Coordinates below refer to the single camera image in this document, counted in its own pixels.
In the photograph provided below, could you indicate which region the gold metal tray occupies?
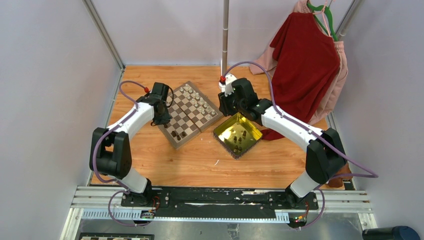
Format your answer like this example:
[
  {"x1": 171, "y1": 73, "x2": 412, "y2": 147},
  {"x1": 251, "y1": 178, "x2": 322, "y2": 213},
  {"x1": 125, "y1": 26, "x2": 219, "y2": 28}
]
[{"x1": 213, "y1": 112, "x2": 263, "y2": 160}]

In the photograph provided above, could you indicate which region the wooden folding chess board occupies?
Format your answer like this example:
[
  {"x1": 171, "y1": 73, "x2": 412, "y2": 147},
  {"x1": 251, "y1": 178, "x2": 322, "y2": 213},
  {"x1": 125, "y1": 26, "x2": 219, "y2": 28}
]
[{"x1": 158, "y1": 81, "x2": 223, "y2": 149}]

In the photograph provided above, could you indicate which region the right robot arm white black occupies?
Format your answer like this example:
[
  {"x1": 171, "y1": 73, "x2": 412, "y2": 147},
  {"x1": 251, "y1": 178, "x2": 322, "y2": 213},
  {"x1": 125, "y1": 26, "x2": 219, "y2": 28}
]
[{"x1": 218, "y1": 77, "x2": 347, "y2": 209}]

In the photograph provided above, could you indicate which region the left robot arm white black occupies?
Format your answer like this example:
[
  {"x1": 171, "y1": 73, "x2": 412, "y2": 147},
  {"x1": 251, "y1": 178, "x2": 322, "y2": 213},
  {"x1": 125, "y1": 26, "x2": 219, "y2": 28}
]
[{"x1": 89, "y1": 82, "x2": 173, "y2": 207}]

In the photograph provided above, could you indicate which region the white stand base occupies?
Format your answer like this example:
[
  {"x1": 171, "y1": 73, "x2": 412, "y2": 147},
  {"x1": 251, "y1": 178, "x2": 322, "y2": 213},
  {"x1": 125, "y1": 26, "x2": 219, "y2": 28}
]
[{"x1": 218, "y1": 79, "x2": 232, "y2": 93}]

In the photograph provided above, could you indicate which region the pink garment on hanger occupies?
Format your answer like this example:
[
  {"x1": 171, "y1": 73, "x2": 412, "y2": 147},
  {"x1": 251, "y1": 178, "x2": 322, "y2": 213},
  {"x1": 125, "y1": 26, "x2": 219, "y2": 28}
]
[{"x1": 249, "y1": 0, "x2": 348, "y2": 125}]

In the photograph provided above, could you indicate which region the red shirt on hanger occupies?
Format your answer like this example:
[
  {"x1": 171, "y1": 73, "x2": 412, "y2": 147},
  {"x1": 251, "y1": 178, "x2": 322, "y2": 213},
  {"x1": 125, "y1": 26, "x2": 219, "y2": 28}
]
[{"x1": 270, "y1": 12, "x2": 340, "y2": 123}]

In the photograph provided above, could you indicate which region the grey metal stand pole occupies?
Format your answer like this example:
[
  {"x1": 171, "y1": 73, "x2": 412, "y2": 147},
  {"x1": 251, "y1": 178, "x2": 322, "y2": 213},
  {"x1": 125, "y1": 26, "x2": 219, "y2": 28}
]
[{"x1": 220, "y1": 0, "x2": 230, "y2": 77}]

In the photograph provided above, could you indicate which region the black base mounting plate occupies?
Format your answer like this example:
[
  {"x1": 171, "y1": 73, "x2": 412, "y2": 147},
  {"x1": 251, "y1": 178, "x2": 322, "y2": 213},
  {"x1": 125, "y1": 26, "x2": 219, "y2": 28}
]
[{"x1": 121, "y1": 186, "x2": 319, "y2": 220}]

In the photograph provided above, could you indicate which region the green clothes hanger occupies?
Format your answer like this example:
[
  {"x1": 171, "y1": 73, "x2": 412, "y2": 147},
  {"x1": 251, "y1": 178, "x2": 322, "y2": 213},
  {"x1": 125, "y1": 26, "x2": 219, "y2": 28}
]
[{"x1": 306, "y1": 0, "x2": 339, "y2": 42}]

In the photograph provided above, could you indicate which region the brown crumpled cloth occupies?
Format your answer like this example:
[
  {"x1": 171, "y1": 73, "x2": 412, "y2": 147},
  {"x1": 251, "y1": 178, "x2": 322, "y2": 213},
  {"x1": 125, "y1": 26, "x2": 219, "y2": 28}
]
[{"x1": 327, "y1": 163, "x2": 353, "y2": 188}]

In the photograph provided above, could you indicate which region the dark blue bottle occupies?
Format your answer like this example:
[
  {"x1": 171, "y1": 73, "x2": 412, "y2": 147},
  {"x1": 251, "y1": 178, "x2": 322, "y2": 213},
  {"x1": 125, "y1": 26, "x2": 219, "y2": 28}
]
[{"x1": 362, "y1": 225, "x2": 421, "y2": 240}]

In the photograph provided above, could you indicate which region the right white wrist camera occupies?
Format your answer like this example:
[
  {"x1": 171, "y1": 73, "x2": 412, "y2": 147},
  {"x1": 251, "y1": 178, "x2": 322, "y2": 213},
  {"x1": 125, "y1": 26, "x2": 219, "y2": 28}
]
[{"x1": 218, "y1": 73, "x2": 237, "y2": 97}]

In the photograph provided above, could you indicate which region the aluminium rail frame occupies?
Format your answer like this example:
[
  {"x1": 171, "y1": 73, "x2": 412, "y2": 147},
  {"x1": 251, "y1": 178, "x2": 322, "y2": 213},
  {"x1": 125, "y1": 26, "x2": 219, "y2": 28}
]
[{"x1": 60, "y1": 186, "x2": 377, "y2": 240}]

